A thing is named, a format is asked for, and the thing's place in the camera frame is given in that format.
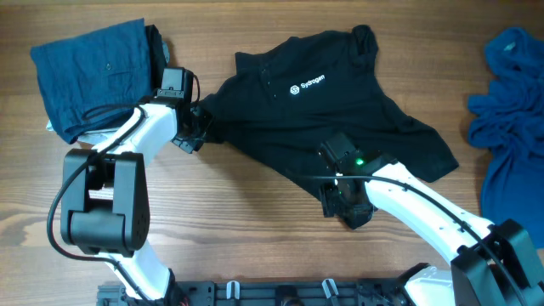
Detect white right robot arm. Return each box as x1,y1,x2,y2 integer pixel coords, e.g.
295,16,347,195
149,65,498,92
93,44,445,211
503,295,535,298
319,150,543,305

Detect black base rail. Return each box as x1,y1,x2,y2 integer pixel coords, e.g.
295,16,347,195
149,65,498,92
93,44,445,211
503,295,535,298
96,279,413,306

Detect folded dark green garment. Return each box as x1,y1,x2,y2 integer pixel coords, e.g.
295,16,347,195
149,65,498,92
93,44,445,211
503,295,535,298
145,25,170,88

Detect black polo shirt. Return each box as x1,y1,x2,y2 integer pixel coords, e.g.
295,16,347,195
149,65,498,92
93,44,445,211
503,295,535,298
197,24,460,230

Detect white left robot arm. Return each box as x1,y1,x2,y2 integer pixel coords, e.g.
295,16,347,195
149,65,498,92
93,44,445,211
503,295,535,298
46,103,210,305

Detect folded blue denim shorts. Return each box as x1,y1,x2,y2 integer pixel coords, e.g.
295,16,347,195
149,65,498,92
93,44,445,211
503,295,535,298
30,19,154,132

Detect blue polo shirt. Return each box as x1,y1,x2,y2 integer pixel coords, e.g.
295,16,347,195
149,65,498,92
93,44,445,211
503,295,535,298
467,27,543,248

